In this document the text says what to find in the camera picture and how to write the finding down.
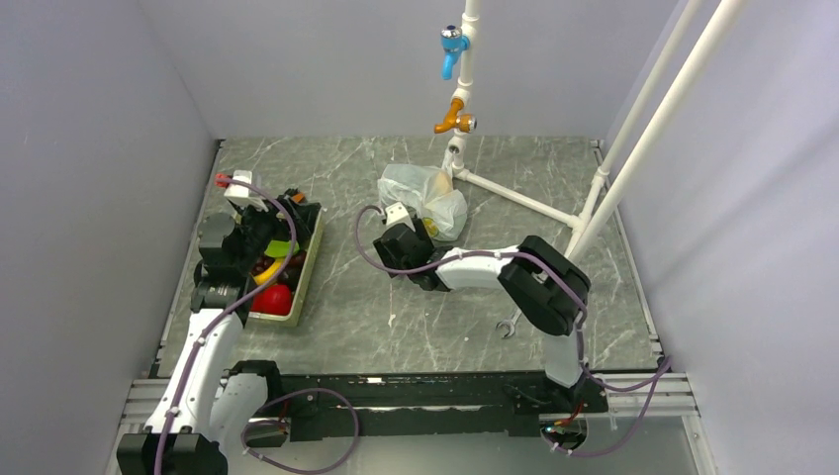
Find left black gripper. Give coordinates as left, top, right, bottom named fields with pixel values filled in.
left=234, top=194, right=320, bottom=273

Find white plastic bag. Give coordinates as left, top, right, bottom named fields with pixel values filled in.
left=377, top=164, right=467, bottom=241

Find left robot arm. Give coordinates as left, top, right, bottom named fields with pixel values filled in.
left=116, top=193, right=321, bottom=474

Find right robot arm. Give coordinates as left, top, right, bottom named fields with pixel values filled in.
left=368, top=224, right=591, bottom=411

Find purple fake grapes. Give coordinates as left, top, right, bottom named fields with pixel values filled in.
left=251, top=254, right=275, bottom=276

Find yellow fake banana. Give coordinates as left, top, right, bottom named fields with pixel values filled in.
left=253, top=258, right=286, bottom=286

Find dark purple fake fruit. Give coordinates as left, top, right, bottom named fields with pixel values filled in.
left=276, top=250, right=307, bottom=292

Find red fake apple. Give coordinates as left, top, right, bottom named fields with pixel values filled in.
left=251, top=284, right=294, bottom=316

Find beige plastic basket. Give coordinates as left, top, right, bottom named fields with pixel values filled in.
left=249, top=208, right=325, bottom=327

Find silver wrench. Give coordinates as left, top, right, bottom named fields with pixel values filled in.
left=496, top=309, right=522, bottom=339

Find orange valve tap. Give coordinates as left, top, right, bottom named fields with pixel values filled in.
left=433, top=97, right=477, bottom=134

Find blue valve tap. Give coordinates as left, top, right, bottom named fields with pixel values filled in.
left=440, top=25, right=470, bottom=80

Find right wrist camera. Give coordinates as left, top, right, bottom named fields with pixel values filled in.
left=384, top=202, right=416, bottom=232

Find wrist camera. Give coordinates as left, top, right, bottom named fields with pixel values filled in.
left=214, top=170, right=268, bottom=213
left=384, top=202, right=416, bottom=232

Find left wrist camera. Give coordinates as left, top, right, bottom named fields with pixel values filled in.
left=214, top=170, right=268, bottom=213

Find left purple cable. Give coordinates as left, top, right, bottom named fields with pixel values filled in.
left=151, top=175, right=360, bottom=475

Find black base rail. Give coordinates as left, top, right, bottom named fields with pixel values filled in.
left=252, top=370, right=608, bottom=441

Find white pvc pipe frame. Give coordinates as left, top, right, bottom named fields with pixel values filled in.
left=443, top=0, right=749, bottom=263

